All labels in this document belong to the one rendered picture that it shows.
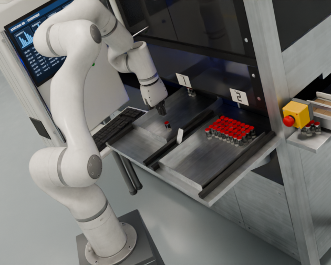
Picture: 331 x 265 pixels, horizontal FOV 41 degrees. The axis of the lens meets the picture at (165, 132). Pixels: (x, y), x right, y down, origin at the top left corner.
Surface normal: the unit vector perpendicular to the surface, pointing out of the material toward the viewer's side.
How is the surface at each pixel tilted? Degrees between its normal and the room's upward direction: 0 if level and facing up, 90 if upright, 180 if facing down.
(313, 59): 90
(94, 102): 90
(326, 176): 90
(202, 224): 0
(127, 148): 0
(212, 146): 0
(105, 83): 90
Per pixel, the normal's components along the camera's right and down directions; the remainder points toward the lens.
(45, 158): -0.42, -0.45
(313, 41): 0.61, 0.28
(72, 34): -0.44, -0.08
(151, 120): -0.30, -0.79
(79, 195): -0.04, -0.51
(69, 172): -0.38, 0.21
